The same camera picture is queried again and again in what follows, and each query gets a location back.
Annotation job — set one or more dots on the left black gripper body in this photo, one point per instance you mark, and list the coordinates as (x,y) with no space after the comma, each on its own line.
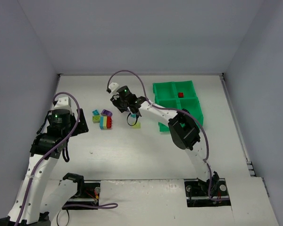
(81,123)

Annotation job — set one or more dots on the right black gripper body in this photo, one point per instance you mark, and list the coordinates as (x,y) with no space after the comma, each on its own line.
(119,103)

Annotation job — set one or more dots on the lime green lego brick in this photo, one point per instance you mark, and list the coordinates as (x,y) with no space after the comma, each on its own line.
(137,125)

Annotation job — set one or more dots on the purple sloped lego brick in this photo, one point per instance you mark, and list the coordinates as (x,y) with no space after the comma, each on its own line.
(106,113)

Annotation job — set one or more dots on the teal small lego brick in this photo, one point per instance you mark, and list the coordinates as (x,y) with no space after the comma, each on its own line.
(95,112)

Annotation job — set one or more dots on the lime green small lego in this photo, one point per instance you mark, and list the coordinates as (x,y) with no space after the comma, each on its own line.
(96,118)

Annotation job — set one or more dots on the small red lego cube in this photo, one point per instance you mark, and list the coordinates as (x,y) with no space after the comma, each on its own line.
(180,95)

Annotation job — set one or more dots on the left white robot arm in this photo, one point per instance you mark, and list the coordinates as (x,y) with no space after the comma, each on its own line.
(30,209)

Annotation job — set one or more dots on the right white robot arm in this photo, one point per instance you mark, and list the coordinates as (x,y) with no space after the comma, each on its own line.
(184,131)

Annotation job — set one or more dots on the teal yellow red lego stack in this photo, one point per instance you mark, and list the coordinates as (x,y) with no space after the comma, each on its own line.
(105,122)

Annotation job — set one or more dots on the green divided sorting tray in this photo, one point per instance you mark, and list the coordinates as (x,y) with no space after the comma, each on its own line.
(166,95)

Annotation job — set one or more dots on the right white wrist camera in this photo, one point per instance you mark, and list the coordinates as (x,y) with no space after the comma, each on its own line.
(112,87)

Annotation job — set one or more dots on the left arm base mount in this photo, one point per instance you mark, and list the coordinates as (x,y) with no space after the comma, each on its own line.
(88,197)

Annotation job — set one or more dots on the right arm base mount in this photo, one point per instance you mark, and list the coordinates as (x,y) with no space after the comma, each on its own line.
(196,197)

